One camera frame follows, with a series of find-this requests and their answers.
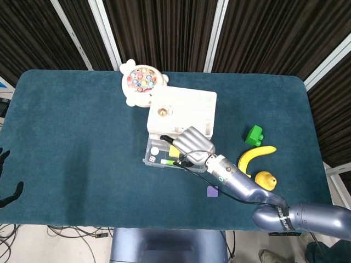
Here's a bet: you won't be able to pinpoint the white fishing game toy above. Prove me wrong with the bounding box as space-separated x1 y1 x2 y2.
119 59 170 108

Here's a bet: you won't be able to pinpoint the white metal frame post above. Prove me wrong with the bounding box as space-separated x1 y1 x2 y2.
87 0 123 71
303 35 351 91
203 0 230 73
50 0 94 71

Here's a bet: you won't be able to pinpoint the teal table mat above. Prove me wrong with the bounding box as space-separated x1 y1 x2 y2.
0 68 337 231

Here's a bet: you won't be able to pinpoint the white plastic drawer cabinet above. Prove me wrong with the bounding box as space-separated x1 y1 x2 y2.
146 86 217 140

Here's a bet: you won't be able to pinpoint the tangled black floor cables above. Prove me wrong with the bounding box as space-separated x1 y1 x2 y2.
0 223 113 263

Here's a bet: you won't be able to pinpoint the black arm strap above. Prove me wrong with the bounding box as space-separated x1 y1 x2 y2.
274 205 293 232

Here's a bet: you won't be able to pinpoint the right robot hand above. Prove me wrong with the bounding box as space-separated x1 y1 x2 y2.
160 126 217 167

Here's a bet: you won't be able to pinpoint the yellow banana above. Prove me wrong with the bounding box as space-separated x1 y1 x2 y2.
237 145 278 179

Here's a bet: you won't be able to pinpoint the green toy brick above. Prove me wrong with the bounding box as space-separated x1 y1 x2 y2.
245 124 265 147

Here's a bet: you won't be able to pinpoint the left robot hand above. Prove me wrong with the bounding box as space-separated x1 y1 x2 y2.
0 147 25 209

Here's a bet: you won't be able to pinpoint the clear plastic drawer with tube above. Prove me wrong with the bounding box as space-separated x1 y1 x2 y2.
141 133 209 174

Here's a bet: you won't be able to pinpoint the yellow pear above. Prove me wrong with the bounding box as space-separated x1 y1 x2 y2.
254 170 278 192

